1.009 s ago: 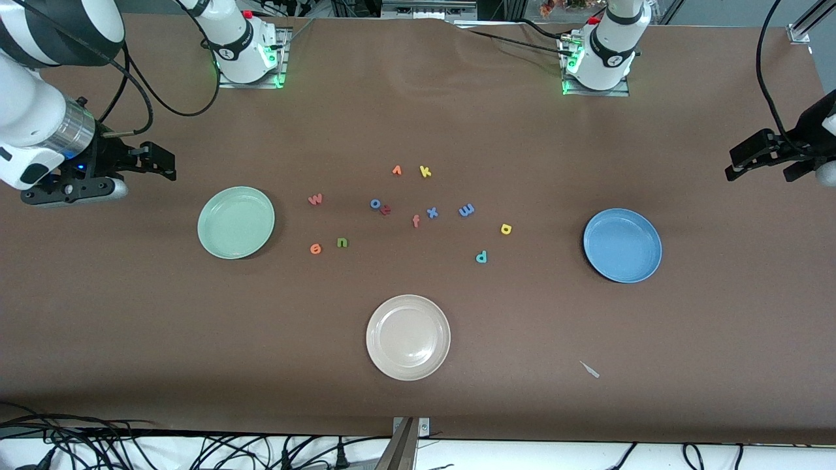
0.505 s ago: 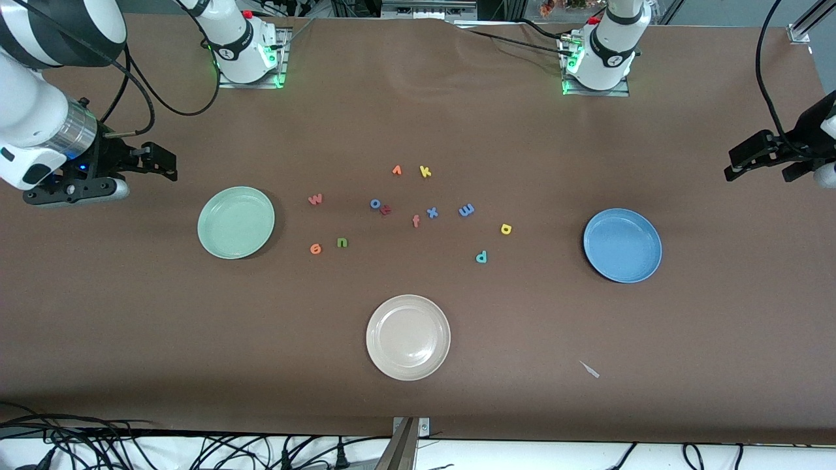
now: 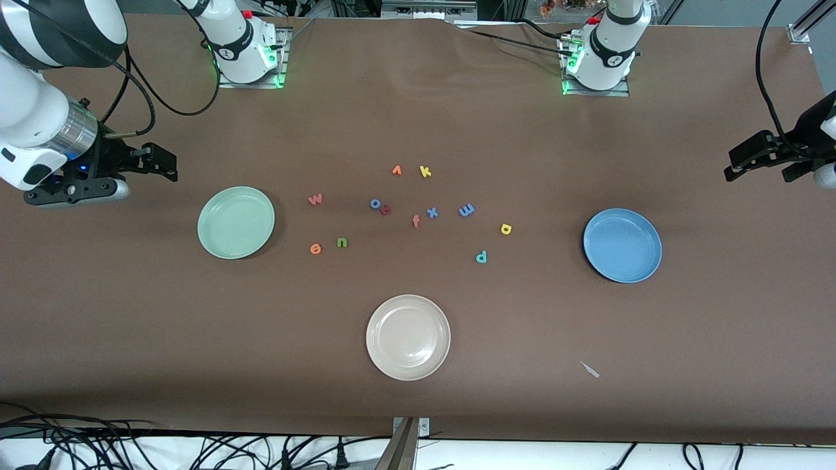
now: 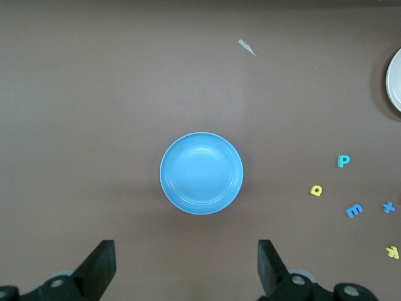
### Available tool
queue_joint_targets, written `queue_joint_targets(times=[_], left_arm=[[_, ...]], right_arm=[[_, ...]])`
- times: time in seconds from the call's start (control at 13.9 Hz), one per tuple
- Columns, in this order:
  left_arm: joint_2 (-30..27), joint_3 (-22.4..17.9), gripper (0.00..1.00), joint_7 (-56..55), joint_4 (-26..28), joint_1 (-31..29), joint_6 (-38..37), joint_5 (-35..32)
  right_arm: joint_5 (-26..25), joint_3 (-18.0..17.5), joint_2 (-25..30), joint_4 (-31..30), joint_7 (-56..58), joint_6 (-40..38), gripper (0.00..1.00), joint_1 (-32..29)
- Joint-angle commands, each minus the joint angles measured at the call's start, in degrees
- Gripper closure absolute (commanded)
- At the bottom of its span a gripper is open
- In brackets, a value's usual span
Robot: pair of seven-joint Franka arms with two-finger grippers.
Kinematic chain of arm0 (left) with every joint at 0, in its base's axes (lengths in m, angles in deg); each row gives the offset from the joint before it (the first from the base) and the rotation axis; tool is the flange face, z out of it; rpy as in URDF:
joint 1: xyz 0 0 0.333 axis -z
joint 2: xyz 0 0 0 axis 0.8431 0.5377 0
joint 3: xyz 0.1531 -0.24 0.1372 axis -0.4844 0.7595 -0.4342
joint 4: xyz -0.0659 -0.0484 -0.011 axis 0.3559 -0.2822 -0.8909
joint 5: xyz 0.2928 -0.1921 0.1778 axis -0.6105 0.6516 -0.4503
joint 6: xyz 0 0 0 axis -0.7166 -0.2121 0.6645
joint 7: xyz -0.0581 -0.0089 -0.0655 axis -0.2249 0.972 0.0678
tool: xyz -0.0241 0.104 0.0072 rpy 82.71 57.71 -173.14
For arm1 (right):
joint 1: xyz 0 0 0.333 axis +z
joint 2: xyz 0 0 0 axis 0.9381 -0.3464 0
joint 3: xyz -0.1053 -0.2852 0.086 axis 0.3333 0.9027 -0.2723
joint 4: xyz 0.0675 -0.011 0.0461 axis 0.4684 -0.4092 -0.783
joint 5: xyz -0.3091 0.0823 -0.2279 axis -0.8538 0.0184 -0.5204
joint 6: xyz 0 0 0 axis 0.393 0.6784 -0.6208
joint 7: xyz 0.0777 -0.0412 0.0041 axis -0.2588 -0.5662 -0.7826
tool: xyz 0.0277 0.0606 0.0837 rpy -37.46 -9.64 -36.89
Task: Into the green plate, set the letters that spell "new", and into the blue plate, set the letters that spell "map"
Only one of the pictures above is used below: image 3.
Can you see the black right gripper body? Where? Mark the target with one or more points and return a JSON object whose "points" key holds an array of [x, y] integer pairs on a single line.
{"points": [[109, 158]]}

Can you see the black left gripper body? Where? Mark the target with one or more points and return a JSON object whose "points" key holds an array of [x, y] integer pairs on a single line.
{"points": [[807, 132]]}

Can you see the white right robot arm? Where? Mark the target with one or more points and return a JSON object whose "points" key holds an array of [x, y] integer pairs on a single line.
{"points": [[26, 111]]}

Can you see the green plate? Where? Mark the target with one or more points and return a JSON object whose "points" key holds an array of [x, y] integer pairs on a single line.
{"points": [[236, 222]]}

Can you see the blue plate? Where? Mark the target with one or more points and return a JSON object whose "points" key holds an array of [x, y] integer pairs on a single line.
{"points": [[622, 246]]}

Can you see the orange flowers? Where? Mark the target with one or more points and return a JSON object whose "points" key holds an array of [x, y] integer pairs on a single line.
{"points": [[562, 6]]}

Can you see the brown table cover sheet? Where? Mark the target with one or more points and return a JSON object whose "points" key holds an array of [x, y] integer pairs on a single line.
{"points": [[418, 117]]}

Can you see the small grey paper scrap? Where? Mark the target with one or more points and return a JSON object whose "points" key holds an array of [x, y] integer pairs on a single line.
{"points": [[590, 369]]}

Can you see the blue letter m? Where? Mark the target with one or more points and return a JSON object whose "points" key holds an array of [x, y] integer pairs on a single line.
{"points": [[466, 210]]}

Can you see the beige plate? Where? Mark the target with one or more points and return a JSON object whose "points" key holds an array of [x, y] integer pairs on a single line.
{"points": [[408, 337]]}

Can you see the grey metal device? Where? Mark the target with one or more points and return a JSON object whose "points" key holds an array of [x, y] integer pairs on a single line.
{"points": [[428, 8]]}

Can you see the aluminium frame profile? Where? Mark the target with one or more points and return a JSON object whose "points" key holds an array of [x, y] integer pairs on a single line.
{"points": [[806, 23]]}

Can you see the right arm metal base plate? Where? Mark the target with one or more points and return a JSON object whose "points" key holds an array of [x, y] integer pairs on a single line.
{"points": [[277, 65]]}

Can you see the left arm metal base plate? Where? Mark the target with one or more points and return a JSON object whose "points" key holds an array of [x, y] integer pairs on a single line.
{"points": [[620, 90]]}

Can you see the aluminium clamp bracket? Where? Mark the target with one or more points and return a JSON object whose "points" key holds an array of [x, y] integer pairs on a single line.
{"points": [[408, 444]]}

